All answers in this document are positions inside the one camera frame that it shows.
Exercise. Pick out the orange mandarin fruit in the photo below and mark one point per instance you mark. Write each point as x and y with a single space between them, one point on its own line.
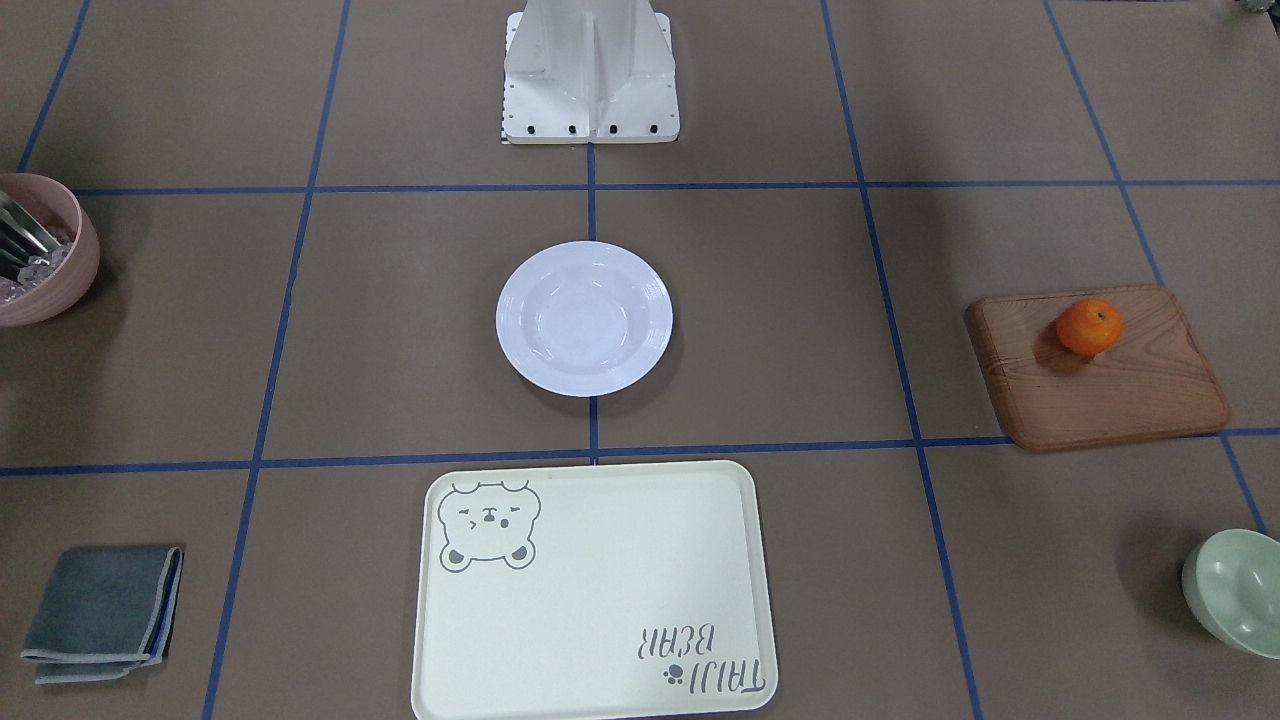
1089 327

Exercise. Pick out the mint green bowl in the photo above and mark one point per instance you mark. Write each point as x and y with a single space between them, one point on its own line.
1230 582

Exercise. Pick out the white round plate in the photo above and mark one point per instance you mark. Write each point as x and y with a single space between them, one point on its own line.
584 319

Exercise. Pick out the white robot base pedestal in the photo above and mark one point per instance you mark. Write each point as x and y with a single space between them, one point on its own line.
589 72

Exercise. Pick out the metal utensil in bowl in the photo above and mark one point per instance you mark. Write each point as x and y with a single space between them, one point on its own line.
27 246

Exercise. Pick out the pink bowl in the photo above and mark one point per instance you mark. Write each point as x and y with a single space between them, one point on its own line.
55 206

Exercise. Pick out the folded grey cloth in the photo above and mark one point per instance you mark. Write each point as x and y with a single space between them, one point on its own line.
105 612

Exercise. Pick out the wooden cutting board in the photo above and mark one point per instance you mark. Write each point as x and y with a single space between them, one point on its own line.
1155 383

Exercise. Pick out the cream bear print tray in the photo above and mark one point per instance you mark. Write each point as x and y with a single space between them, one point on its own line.
625 590

